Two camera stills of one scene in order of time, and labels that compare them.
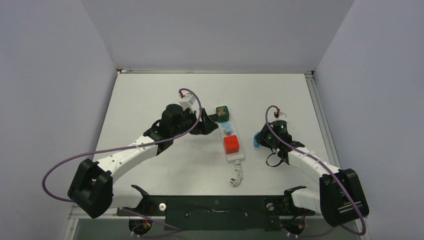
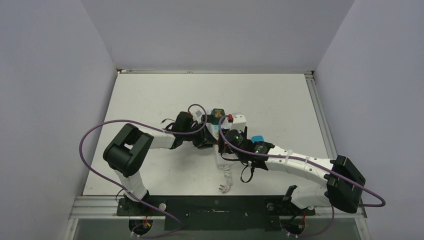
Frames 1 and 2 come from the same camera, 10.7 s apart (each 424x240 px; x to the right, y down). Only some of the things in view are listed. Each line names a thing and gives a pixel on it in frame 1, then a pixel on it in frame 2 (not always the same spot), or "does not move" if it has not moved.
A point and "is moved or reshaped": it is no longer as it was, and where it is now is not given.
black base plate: [253, 212] does not move
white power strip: [228, 128] is moved or reshaped
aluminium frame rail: [322, 121] does not move
